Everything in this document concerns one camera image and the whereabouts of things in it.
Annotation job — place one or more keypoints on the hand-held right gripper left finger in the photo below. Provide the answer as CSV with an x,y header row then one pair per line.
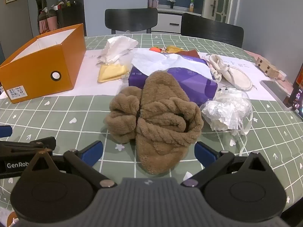
x,y
91,152

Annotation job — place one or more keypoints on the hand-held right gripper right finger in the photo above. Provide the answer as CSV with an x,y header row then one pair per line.
x,y
204,155

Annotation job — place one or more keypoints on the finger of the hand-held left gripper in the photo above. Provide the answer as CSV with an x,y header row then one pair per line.
x,y
21,145
5,131

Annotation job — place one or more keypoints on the white gauze bag with ribbon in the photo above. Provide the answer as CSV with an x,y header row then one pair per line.
x,y
224,113

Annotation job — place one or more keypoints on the brown plush slipper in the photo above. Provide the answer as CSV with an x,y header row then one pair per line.
x,y
123,115
163,123

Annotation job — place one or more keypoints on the orange cardboard box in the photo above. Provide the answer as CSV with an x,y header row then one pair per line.
x,y
35,75

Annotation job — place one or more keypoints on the yellow cloth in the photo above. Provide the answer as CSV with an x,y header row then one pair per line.
x,y
111,73

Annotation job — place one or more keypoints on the cream fabric shoe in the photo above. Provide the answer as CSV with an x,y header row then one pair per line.
x,y
236,76

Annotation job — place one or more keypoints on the brown sponge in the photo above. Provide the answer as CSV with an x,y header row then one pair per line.
x,y
189,54

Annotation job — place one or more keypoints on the white tissue paper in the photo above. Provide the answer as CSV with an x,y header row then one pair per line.
x,y
116,48

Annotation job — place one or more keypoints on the yellow snack packet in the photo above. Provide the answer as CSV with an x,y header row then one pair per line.
x,y
174,49

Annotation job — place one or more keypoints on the orange crochet ball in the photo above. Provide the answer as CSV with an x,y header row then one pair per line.
x,y
155,49

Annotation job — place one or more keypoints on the green checked tablecloth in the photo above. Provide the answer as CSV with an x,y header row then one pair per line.
x,y
71,123

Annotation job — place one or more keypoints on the purple tissue pack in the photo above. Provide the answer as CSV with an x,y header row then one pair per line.
x,y
189,80

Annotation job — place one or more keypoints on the grey smartphone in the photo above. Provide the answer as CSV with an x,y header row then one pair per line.
x,y
275,91

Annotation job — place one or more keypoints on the dark printed box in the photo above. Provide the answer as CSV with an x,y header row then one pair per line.
x,y
296,101

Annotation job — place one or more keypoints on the pink placemat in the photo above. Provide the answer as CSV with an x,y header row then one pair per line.
x,y
287,86

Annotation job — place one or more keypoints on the wooden block with holes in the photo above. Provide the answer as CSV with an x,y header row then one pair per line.
x,y
266,66

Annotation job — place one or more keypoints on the pink bags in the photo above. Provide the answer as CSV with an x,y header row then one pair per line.
x,y
48,24

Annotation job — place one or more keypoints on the black chair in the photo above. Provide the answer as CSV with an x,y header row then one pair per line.
x,y
131,19
210,29

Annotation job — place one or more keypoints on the dark shelf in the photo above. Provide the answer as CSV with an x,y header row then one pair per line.
x,y
71,16

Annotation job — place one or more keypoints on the white drawer cabinet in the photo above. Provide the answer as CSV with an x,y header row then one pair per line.
x,y
168,22

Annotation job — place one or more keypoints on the yellow green bottle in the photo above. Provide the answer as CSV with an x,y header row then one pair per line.
x,y
191,6

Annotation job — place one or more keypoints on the white glass door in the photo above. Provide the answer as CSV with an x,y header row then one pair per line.
x,y
220,2

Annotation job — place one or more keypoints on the black faucet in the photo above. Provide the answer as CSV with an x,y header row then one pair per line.
x,y
171,2

